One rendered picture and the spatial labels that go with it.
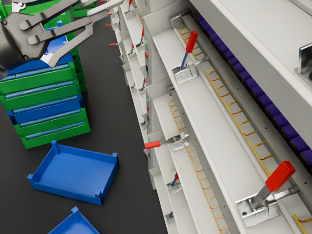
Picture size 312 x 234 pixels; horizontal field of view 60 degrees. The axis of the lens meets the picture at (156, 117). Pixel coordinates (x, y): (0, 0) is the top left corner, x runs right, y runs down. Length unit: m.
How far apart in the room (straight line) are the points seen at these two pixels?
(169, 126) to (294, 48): 0.49
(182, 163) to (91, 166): 0.68
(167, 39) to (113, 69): 1.16
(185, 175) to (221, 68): 0.25
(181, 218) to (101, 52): 1.41
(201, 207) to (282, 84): 0.38
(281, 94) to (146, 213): 0.92
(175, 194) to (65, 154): 0.66
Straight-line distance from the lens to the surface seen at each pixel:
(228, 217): 0.51
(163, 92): 0.75
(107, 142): 1.30
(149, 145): 0.61
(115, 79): 1.66
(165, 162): 0.84
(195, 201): 0.56
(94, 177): 1.19
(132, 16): 1.18
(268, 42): 0.24
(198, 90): 0.47
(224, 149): 0.39
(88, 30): 0.51
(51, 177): 1.24
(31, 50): 0.52
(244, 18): 0.27
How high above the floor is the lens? 0.98
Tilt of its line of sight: 45 degrees down
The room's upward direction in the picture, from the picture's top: straight up
